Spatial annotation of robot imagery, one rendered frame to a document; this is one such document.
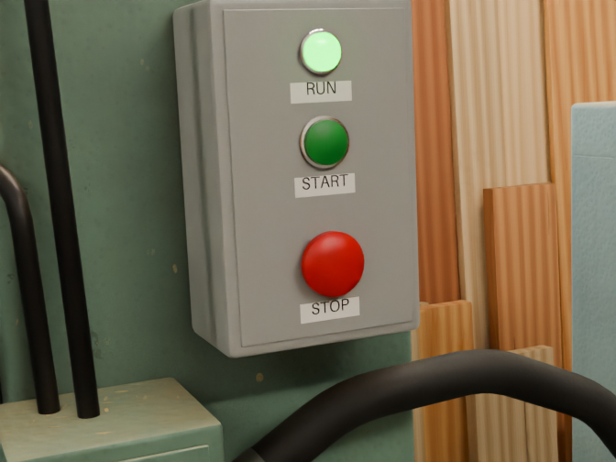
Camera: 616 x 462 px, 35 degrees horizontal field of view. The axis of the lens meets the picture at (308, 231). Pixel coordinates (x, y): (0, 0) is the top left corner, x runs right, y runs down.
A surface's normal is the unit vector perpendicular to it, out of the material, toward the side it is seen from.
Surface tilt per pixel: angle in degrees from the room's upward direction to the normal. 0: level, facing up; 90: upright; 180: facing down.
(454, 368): 53
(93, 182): 90
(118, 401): 0
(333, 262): 90
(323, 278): 95
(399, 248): 90
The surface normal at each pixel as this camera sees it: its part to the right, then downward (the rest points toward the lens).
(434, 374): 0.30, -0.51
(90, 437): -0.04, -0.99
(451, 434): 0.40, 0.07
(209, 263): -0.92, 0.10
